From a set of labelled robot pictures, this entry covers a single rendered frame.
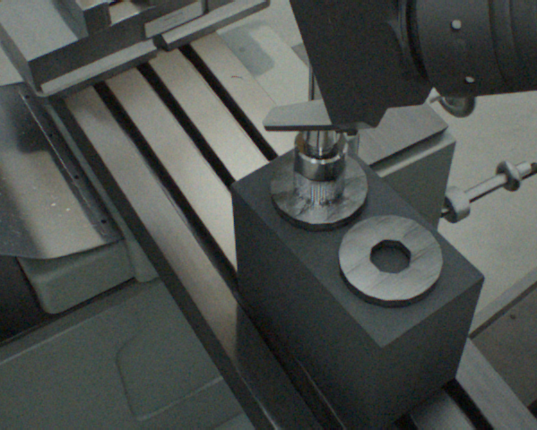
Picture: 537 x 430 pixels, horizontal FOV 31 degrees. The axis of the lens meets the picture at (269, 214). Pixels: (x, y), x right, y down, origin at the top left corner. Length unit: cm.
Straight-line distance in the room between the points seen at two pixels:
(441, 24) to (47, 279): 79
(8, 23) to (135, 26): 16
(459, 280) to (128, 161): 49
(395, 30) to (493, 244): 174
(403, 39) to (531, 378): 93
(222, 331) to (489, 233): 135
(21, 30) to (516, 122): 156
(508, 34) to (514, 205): 184
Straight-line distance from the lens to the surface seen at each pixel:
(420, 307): 83
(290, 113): 66
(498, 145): 248
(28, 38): 126
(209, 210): 112
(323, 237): 86
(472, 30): 54
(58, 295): 127
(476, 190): 169
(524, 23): 54
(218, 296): 105
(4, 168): 127
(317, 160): 82
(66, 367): 139
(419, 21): 55
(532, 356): 146
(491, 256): 227
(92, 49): 126
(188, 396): 165
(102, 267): 126
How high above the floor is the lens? 183
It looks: 53 degrees down
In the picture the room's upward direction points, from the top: 2 degrees counter-clockwise
